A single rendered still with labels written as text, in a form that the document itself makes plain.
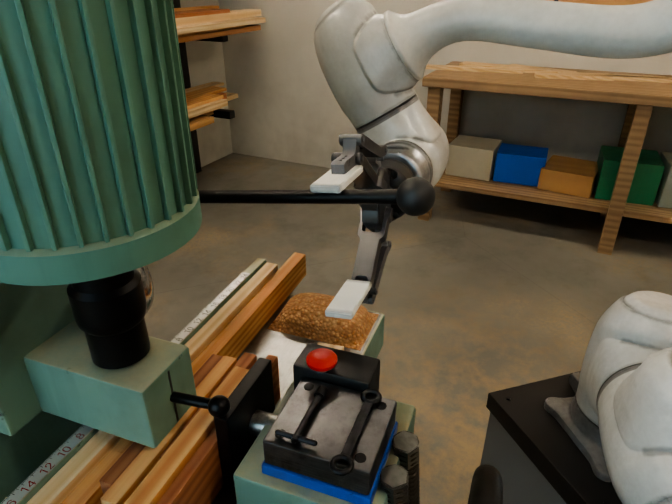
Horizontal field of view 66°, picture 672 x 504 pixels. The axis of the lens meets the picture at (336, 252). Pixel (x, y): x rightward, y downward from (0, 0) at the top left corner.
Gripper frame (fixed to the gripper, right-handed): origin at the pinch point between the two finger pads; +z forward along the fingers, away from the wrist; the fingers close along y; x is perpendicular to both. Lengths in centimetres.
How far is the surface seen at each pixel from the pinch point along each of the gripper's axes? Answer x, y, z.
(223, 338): -17.5, -14.7, -1.8
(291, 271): -16.7, -14.8, -20.5
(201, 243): -157, -94, -176
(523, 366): 18, -112, -131
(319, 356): 0.1, -7.9, 6.7
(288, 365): -10.1, -19.4, -4.2
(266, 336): -15.6, -18.8, -8.7
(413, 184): 8.3, 7.7, 1.0
